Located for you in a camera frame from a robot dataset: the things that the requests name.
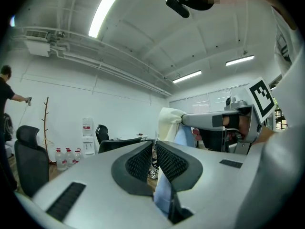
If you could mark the cream clothing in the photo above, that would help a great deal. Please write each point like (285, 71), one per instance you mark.
(166, 121)

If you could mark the white desk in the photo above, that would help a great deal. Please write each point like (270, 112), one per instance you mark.
(129, 137)

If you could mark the person's white shirt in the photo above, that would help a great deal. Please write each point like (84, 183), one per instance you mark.
(283, 32)

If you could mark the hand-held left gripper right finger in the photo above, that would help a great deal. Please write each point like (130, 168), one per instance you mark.
(214, 182)

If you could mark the long ceiling light strip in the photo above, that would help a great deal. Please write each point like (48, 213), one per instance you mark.
(104, 11)

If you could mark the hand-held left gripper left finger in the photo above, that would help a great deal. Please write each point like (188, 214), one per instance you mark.
(100, 194)

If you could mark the light blue clothing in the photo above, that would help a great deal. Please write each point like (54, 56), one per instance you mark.
(164, 194)

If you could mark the black office chair with headrest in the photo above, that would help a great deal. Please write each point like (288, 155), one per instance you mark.
(102, 132)

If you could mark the white ceiling air conditioner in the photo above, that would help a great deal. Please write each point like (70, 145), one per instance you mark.
(38, 44)

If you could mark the black high-back office chair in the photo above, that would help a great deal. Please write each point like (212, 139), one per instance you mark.
(32, 161)

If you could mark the wooden coat rack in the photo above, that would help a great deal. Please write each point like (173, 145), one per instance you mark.
(45, 125)

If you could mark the black head-worn camera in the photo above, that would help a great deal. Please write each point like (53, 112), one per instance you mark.
(177, 6)

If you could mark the water bottle with red label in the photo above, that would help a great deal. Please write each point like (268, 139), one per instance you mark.
(88, 126)

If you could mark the short ceiling light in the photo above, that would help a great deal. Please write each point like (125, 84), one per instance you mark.
(187, 76)
(239, 60)

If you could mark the white ceiling pipes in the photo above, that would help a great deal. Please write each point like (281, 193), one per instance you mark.
(114, 68)

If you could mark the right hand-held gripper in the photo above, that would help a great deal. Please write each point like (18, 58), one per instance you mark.
(261, 96)

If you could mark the black low office chair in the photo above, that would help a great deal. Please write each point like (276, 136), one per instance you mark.
(119, 144)

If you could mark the white water dispenser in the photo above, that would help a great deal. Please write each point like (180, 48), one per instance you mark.
(88, 145)

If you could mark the window with white blinds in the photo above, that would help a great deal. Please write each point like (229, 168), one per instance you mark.
(202, 102)

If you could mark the clutter on floor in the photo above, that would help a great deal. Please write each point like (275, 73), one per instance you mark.
(153, 173)

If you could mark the person's right hand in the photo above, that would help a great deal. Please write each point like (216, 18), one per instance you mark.
(243, 126)

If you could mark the water jug with red cap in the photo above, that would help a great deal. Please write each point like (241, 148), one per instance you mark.
(61, 160)
(78, 155)
(70, 157)

